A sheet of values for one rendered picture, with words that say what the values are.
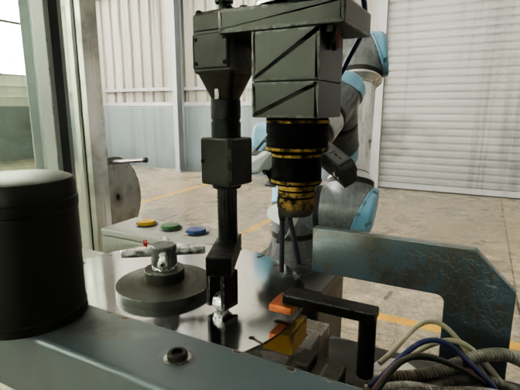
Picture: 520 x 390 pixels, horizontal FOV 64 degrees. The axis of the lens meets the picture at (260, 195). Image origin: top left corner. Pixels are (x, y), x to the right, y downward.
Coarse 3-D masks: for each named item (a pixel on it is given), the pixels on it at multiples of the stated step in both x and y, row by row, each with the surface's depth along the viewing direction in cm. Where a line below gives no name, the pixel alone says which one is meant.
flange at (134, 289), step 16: (144, 272) 48; (160, 272) 48; (176, 272) 48; (192, 272) 51; (128, 288) 47; (144, 288) 47; (160, 288) 47; (176, 288) 47; (192, 288) 47; (128, 304) 45; (144, 304) 44; (160, 304) 44; (176, 304) 45
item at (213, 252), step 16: (224, 192) 45; (224, 208) 45; (224, 224) 46; (224, 240) 46; (240, 240) 48; (208, 256) 41; (224, 256) 41; (208, 272) 41; (224, 272) 41; (208, 288) 43; (224, 288) 42; (208, 304) 44; (224, 304) 42
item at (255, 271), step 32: (96, 256) 60; (192, 256) 60; (256, 256) 60; (96, 288) 49; (256, 288) 49; (288, 288) 49; (160, 320) 42; (192, 320) 42; (224, 320) 42; (256, 320) 42; (288, 320) 42
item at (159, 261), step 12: (168, 240) 52; (120, 252) 48; (132, 252) 48; (144, 252) 48; (156, 252) 47; (168, 252) 47; (180, 252) 49; (192, 252) 49; (204, 252) 49; (156, 264) 48; (168, 264) 48
